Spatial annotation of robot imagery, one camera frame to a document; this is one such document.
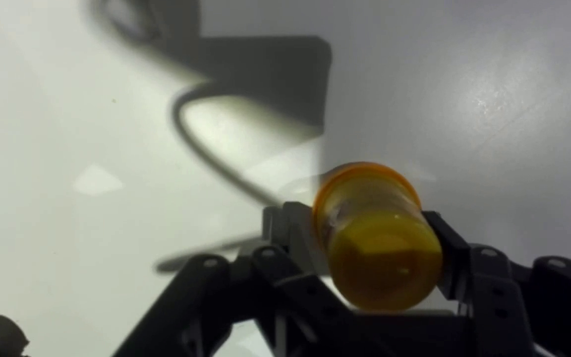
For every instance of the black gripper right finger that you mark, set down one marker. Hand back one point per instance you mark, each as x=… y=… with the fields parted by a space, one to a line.
x=525 y=303

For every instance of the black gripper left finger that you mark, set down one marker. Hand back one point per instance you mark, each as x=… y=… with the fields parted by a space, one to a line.
x=247 y=303

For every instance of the yellow play-doh can without lid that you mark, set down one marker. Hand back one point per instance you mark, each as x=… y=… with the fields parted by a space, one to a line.
x=382 y=244

